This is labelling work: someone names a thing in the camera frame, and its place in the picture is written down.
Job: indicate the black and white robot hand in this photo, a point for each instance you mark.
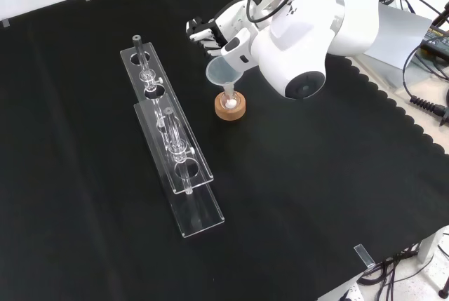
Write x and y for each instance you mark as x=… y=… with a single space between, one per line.
x=238 y=45

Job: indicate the white salt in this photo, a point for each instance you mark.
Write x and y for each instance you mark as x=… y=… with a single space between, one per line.
x=229 y=104

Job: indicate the translucent plastic funnel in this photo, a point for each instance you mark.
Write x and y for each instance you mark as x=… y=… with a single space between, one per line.
x=221 y=74

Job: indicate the small round-bottom glass flask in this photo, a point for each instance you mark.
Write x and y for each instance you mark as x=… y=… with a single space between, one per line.
x=235 y=99

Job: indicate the clear acrylic funnel stand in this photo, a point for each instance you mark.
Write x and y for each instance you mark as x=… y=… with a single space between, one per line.
x=191 y=178

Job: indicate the black bench cloth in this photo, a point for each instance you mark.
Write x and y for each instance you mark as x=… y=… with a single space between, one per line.
x=298 y=192

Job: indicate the black power adapter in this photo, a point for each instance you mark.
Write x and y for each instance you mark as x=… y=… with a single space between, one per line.
x=436 y=43

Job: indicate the clear tape strip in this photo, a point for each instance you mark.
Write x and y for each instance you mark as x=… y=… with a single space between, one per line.
x=364 y=256

